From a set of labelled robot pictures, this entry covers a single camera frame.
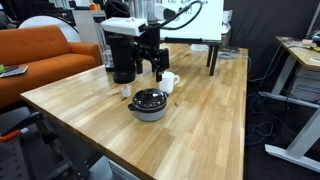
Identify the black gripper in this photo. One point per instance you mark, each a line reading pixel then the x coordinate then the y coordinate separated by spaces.
pixel 163 60

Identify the black pot lid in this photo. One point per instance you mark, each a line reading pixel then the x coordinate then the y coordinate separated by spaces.
pixel 146 100

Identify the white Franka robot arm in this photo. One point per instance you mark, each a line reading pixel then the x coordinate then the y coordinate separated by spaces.
pixel 165 11

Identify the white ceramic mug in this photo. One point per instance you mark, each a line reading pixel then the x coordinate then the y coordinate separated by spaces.
pixel 167 83

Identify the black coffee machine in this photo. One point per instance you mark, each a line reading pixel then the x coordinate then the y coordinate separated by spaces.
pixel 123 63

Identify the small white coffee pod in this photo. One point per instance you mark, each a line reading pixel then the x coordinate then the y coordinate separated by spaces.
pixel 126 91

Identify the black easel stand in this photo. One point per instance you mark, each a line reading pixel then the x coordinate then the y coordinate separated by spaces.
pixel 186 40

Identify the white whiteboard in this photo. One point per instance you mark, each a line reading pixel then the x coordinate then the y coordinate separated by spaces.
pixel 211 25

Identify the white shelf cabinet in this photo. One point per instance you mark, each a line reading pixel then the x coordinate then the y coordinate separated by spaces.
pixel 83 26

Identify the orange container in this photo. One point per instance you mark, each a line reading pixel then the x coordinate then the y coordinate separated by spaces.
pixel 93 7

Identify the white round tabletop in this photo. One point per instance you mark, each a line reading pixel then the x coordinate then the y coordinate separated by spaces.
pixel 68 30

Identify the orange sofa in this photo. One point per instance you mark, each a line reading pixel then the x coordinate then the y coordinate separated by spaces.
pixel 50 63

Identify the black curtain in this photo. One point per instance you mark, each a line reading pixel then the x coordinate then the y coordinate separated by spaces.
pixel 266 23

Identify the grey tablet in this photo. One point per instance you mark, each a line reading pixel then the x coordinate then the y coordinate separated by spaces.
pixel 15 71

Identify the black metal equipment cart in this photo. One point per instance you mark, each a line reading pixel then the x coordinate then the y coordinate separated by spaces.
pixel 36 156

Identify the small green item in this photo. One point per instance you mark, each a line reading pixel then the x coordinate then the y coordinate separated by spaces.
pixel 2 68

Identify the wooden desk with white legs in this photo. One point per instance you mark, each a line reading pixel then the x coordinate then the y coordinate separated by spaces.
pixel 301 55

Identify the white box under desk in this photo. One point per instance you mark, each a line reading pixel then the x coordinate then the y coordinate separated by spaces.
pixel 306 86

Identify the pink item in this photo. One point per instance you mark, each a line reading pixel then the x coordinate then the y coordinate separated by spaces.
pixel 307 42

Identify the yellow tool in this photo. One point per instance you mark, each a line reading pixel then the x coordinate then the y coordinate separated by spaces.
pixel 315 49

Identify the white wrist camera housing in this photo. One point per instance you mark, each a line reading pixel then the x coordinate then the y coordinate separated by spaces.
pixel 123 26

